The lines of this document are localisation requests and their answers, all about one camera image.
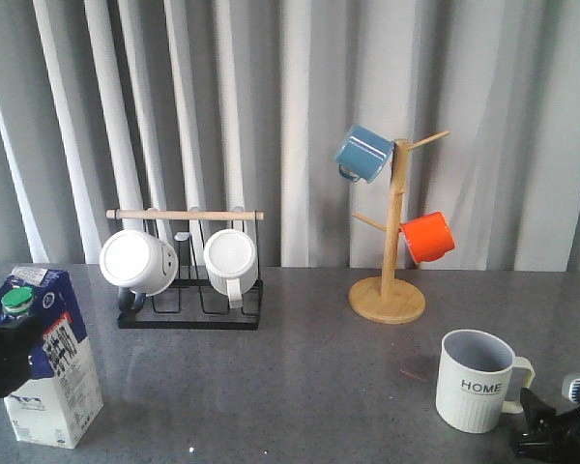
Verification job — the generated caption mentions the white smiley mug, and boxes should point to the white smiley mug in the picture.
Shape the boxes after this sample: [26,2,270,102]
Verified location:
[100,230,179,313]

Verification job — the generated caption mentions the grey curtain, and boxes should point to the grey curtain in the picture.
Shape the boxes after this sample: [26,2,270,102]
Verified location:
[0,1,580,271]

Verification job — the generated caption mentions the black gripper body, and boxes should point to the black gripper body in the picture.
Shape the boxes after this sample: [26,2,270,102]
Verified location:
[0,315,44,398]
[510,388,580,462]

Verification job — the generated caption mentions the orange enamel mug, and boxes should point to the orange enamel mug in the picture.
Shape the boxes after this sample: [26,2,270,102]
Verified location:
[400,212,455,264]

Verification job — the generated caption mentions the white HOME mug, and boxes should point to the white HOME mug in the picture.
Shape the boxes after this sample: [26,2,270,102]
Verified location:
[435,329,536,434]

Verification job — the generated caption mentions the black wire mug rack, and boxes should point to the black wire mug rack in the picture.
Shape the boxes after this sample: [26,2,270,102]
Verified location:
[106,209,264,330]

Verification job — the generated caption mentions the blue enamel mug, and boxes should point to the blue enamel mug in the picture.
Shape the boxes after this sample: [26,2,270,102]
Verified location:
[334,124,394,184]

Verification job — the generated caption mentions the blue white milk carton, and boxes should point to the blue white milk carton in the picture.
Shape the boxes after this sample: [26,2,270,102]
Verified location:
[0,266,103,449]

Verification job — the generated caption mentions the wooden mug tree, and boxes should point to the wooden mug tree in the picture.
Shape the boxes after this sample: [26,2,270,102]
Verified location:
[348,130,450,325]

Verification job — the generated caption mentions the white ribbed mug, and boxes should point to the white ribbed mug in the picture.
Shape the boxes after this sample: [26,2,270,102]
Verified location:
[203,229,257,308]

